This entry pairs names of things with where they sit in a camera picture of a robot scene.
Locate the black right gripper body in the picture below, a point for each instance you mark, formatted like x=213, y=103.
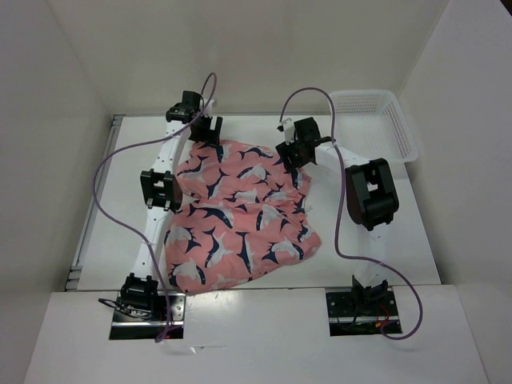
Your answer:
x=294, y=151

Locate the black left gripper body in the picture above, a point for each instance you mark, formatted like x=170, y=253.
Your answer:
x=204, y=122

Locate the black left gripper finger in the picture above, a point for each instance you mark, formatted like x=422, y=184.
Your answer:
x=196, y=133
x=215, y=130

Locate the pink shark print shorts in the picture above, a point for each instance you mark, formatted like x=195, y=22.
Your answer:
x=242, y=218

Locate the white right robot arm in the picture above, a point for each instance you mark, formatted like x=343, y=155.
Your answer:
x=370, y=198

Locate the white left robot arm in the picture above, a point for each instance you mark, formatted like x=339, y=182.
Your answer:
x=162, y=196

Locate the white perforated plastic basket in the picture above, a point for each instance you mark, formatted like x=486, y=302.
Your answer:
x=371, y=123

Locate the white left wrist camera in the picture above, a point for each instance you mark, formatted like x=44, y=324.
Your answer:
x=208, y=108

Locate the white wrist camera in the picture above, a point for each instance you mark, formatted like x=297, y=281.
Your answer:
x=287, y=127
x=208, y=108

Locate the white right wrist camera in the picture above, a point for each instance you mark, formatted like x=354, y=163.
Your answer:
x=287, y=127

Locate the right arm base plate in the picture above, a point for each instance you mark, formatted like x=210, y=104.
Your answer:
x=344, y=319

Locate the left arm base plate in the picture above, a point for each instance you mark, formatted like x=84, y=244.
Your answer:
x=130, y=323

